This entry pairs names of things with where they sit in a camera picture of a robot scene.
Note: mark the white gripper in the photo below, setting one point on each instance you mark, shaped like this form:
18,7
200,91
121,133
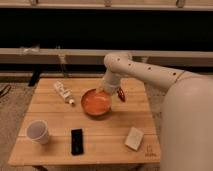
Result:
109,85

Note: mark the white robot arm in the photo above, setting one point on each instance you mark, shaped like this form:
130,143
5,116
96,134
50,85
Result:
187,112

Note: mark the dark red small object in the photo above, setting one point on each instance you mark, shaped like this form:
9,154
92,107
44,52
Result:
121,95

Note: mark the orange bowl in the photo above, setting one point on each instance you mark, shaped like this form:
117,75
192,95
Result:
95,103

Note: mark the white tube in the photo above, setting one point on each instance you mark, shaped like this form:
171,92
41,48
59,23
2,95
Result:
64,92

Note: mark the wooden table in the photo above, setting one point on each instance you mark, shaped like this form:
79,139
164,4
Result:
103,139

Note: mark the white sponge block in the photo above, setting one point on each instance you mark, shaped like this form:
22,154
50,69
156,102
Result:
134,138

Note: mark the grey horizontal rail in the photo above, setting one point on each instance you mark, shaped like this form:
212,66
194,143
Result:
95,57

